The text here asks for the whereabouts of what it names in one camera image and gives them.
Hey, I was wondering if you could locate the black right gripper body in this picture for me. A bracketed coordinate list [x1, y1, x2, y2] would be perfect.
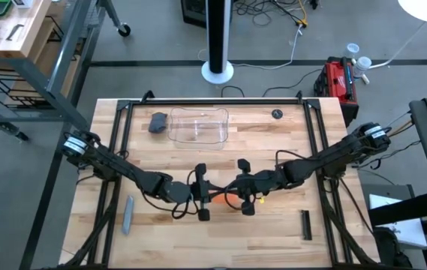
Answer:
[237, 158, 287, 217]

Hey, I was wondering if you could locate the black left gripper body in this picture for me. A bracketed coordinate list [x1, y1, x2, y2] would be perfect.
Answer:
[167, 163, 212, 222]

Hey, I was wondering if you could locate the clear plastic zip bag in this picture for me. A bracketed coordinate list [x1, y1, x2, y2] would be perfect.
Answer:
[208, 188, 245, 207]

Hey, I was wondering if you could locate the clear plastic bin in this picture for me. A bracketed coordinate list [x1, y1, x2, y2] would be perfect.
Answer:
[167, 106, 230, 150]

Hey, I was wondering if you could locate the short black bar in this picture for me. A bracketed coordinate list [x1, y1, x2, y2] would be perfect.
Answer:
[301, 209, 314, 242]

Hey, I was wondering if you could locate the red black tool bag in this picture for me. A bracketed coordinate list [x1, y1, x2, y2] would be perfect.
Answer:
[313, 55, 360, 128]

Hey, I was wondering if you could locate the black backpack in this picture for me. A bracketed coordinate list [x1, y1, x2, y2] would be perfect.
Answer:
[372, 226, 413, 269]

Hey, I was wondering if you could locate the black metal crossbar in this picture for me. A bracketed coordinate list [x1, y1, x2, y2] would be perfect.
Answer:
[368, 190, 427, 227]

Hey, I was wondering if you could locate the black white tower fan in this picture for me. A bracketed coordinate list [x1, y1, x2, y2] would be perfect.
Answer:
[200, 0, 235, 86]

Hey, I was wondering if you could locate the white plastic jar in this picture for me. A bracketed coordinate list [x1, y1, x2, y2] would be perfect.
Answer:
[353, 55, 373, 79]
[344, 42, 361, 59]

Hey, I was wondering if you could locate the white paper sheet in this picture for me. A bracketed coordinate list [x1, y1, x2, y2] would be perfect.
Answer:
[368, 193, 427, 251]

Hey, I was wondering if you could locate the black caster wheel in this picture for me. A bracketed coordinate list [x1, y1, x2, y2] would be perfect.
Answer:
[117, 22, 132, 38]

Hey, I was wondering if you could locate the black box on floor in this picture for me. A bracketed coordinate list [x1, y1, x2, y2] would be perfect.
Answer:
[180, 0, 209, 29]

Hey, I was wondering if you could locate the single black hex key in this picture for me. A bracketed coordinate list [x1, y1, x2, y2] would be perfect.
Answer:
[5, 23, 26, 42]

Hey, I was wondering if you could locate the wooden workbench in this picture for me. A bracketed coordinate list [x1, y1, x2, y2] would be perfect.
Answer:
[0, 0, 106, 143]

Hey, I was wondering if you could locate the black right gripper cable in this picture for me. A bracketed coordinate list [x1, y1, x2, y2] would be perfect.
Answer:
[224, 149, 312, 211]

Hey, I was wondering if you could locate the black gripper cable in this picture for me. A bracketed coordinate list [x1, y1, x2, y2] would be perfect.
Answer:
[140, 170, 199, 221]
[224, 149, 312, 211]

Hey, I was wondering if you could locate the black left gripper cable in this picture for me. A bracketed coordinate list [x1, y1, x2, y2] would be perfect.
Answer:
[140, 170, 199, 221]

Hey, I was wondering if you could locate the black aluminium table frame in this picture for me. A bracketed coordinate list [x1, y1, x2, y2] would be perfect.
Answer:
[59, 90, 380, 270]

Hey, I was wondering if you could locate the white floor cable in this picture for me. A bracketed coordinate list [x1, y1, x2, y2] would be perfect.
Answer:
[197, 22, 307, 71]

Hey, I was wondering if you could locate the yellow floor cable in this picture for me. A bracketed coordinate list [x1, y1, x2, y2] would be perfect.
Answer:
[296, 0, 309, 28]

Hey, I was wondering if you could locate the black wire rack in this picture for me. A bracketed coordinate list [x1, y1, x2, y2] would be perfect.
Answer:
[0, 14, 80, 111]

